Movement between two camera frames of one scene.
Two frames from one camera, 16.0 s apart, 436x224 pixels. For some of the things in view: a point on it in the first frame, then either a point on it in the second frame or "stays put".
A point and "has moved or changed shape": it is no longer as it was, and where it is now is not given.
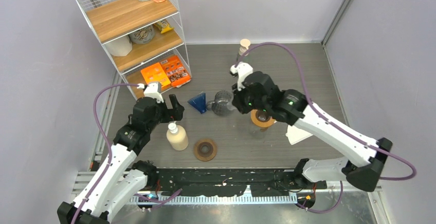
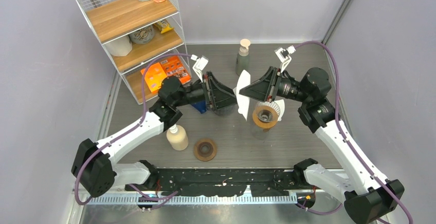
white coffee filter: [295, 135] has moved or changed shape
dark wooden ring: [205, 149] stays put
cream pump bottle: [177, 136] stays put
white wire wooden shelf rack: [144, 39] stays put
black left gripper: [175, 113] -> [219, 96]
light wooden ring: [261, 124] stays put
